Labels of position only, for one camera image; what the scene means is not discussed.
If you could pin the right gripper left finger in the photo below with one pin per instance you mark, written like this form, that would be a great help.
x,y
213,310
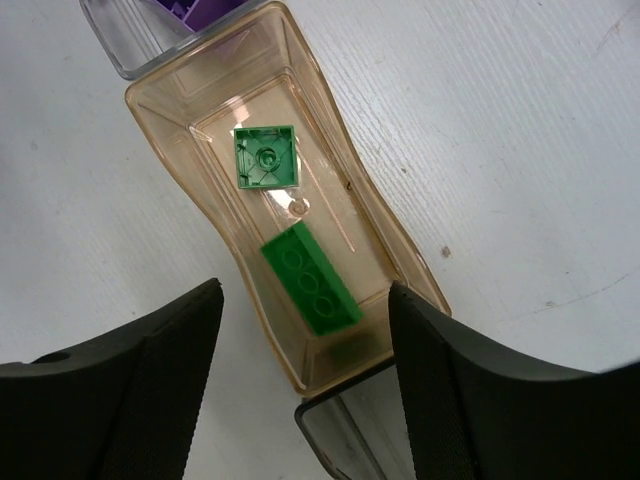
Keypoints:
x,y
123,405

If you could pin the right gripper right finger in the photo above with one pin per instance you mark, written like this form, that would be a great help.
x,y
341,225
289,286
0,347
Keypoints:
x,y
477,409

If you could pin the green square lego block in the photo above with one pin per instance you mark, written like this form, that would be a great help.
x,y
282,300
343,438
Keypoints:
x,y
266,157

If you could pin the purple lego block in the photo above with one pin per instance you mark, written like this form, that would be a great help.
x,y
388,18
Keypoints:
x,y
189,16

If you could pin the grey container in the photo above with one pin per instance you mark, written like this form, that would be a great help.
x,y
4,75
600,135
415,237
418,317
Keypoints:
x,y
357,430

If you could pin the orange container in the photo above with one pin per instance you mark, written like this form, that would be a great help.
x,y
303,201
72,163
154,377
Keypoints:
x,y
260,72

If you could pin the clear container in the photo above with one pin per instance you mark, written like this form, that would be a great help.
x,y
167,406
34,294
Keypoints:
x,y
137,40

